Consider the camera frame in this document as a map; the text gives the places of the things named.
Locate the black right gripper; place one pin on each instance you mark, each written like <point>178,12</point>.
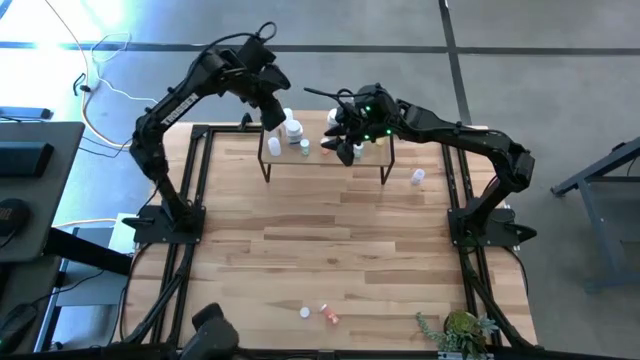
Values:
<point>375,117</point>

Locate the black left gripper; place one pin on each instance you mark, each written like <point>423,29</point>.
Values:
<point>255,75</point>

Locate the teal translucent pill bottle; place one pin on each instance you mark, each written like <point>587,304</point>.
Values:
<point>304,145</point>
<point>358,151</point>

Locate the orange translucent pill bottle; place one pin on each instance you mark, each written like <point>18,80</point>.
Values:
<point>325,147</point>
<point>330,315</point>

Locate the plain white plastic bottle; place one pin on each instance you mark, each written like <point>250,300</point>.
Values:
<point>274,146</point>
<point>288,115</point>

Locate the white Trader Joe's Melatonin bottle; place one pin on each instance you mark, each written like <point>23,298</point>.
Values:
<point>332,117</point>

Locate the yellow translucent pill bottle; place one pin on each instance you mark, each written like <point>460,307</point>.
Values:
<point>381,142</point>

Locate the large white bottle blue label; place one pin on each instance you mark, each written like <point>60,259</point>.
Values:
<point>294,131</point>

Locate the pink translucent pill bottle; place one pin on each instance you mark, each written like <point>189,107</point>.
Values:
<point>304,312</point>

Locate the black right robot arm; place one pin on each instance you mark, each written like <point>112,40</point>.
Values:
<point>450,132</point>

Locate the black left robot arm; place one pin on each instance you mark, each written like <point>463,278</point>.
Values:
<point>165,117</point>

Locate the wooden shelf black metal legs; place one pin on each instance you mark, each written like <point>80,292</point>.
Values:
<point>310,160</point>

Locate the white box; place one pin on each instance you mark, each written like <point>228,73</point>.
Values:
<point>120,235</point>

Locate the potted succulent plant black pot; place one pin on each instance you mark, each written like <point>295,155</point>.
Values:
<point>462,325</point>

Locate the black desk support beam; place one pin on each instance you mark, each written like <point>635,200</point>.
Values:
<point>85,250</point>

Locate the grey desk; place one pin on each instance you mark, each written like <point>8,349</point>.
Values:
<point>50,200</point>

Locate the black flat box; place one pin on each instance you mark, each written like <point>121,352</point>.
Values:
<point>25,160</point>

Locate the black round device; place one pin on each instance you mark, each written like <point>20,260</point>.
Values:
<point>12,217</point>

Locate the black computer mouse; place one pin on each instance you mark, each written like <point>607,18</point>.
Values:
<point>17,322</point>

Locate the black frame clamp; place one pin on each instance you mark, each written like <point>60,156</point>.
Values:
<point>246,121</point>

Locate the black aluminium table frame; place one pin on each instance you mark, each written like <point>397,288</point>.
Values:
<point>230,129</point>

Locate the blue-grey metal table frame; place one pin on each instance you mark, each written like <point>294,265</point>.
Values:
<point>590,235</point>

